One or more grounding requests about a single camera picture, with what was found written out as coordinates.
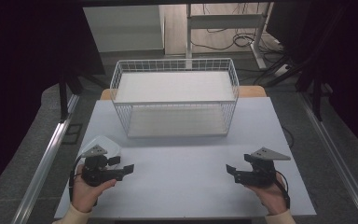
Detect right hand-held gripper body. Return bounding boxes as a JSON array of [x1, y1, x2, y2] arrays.
[[234, 147, 292, 188]]

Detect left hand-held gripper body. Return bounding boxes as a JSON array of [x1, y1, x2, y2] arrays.
[[80, 144, 125, 188]]

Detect person's left hand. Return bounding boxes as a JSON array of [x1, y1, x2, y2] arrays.
[[71, 164, 118, 214]]

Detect person's right hand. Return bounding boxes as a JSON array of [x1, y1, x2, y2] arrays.
[[243, 173, 289, 216]]

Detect wooden table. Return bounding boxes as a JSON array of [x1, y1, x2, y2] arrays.
[[100, 85, 268, 101]]

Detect black metal stand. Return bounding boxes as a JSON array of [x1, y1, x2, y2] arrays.
[[262, 55, 334, 122], [58, 73, 110, 123]]

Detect white power strip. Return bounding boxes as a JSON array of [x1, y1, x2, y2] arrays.
[[273, 63, 294, 77]]

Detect white cabinet panel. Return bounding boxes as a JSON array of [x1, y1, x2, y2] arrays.
[[82, 4, 166, 54]]

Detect left hand-held gripper cable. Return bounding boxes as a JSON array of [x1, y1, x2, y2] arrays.
[[68, 154, 86, 203]]

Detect hand-held gripper cable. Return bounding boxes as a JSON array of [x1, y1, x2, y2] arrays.
[[273, 170, 292, 210], [68, 154, 86, 203]]

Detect right hand-held gripper cable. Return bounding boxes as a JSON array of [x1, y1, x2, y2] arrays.
[[273, 170, 292, 210]]

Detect black cable loop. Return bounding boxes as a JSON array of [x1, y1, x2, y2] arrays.
[[281, 125, 295, 149]]

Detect aluminium rail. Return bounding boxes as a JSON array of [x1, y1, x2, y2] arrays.
[[10, 93, 81, 224], [297, 92, 358, 224]]

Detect white wire basket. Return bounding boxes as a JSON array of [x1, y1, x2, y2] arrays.
[[109, 57, 241, 139]]

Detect black floor cables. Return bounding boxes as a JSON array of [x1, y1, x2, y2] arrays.
[[189, 3, 290, 85]]

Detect white metal desk frame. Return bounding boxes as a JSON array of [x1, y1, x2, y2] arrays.
[[185, 3, 275, 70]]

